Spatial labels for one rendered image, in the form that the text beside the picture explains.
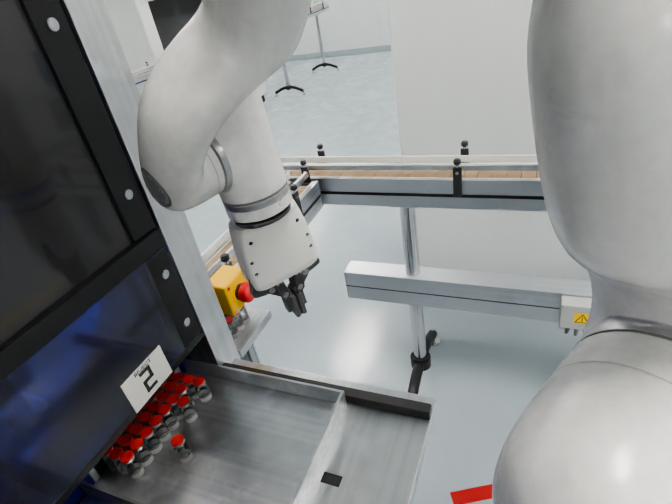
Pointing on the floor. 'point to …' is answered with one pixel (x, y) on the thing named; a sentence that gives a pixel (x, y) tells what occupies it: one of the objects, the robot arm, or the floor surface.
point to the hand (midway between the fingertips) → (294, 300)
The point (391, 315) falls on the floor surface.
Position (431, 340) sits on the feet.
